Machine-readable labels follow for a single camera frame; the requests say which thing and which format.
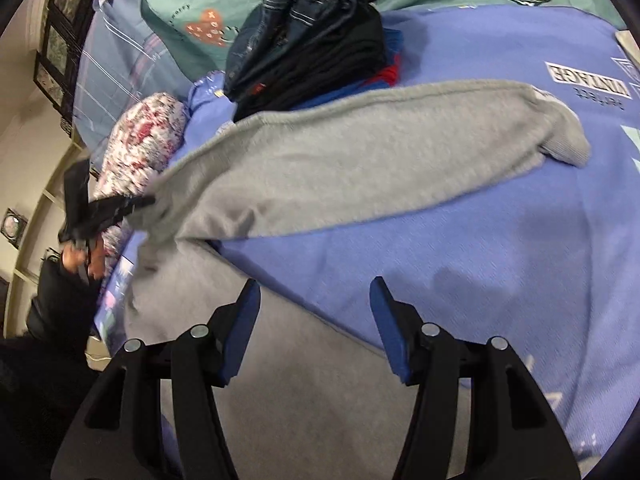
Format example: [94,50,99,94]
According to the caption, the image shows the purple patterned bed sheet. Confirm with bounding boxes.
[206,6,639,479]

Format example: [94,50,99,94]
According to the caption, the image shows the person's left hand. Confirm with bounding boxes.
[62,235,105,280]

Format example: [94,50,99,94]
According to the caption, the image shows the dark framed pictures on wall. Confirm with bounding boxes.
[34,0,94,134]

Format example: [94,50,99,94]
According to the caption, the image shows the grey sweatpants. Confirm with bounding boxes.
[126,80,590,479]

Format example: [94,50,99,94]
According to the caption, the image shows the folded black garment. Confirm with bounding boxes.
[227,0,386,120]

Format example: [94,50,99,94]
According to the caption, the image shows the floral red white quilt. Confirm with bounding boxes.
[92,91,191,261]

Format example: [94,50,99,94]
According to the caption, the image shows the folded dark blue jeans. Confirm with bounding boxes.
[224,0,358,102]

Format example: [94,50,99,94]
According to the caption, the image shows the white shelf unit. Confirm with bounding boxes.
[3,143,89,337]

